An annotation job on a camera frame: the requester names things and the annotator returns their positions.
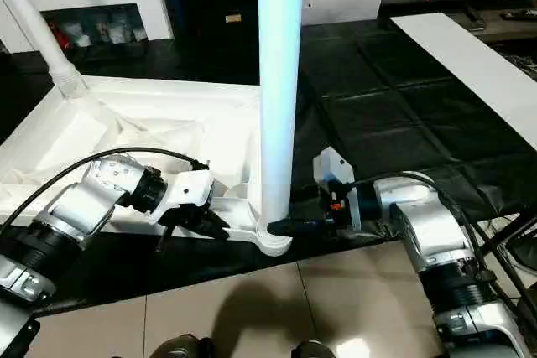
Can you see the dark robot leg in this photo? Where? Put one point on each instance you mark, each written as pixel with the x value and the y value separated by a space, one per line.
pixel 314 350
pixel 182 347

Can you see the dark right robot leg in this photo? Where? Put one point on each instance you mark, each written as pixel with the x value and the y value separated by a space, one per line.
pixel 314 350

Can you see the black remote control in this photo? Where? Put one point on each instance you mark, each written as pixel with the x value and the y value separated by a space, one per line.
pixel 520 14

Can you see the black metal stand pole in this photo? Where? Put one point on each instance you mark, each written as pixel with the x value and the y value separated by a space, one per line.
pixel 516 228

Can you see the white flat panel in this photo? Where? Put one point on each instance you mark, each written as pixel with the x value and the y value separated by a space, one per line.
pixel 470 60

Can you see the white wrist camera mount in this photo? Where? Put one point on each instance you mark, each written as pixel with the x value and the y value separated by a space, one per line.
pixel 335 165
pixel 189 190

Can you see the white plastic table top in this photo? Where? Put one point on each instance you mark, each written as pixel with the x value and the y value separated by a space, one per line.
pixel 168 89

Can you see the dark left robot leg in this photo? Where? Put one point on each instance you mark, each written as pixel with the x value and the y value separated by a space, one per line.
pixel 182 347

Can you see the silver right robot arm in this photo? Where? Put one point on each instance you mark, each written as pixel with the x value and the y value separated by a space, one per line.
pixel 423 228

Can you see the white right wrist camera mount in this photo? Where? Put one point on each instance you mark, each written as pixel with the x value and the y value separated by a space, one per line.
pixel 335 165

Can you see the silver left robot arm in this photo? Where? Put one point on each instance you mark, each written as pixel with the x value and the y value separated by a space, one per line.
pixel 75 207

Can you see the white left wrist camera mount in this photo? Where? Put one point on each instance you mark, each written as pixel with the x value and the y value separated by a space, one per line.
pixel 189 190

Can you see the black mat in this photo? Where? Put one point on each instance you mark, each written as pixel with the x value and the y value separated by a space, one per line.
pixel 398 115

